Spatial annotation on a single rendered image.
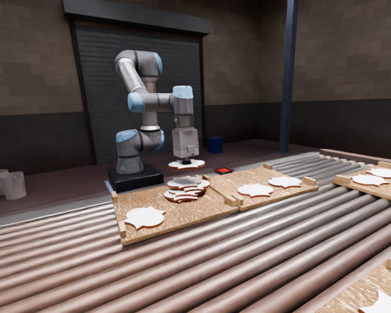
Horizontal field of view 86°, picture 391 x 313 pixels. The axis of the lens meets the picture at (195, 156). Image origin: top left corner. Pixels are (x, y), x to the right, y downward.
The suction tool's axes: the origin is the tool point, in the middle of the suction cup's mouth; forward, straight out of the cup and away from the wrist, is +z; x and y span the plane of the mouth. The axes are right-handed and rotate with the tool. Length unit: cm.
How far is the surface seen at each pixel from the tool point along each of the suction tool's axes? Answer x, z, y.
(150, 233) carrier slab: -17.9, 12.5, -24.3
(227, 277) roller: -42.6, 14.2, -15.4
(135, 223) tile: -11.3, 11.3, -26.6
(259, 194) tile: -20.6, 11.3, 21.0
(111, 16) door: 428, -208, 87
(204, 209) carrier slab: -15.9, 12.4, -2.8
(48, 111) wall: 470, -23, -54
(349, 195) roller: -40, 14, 53
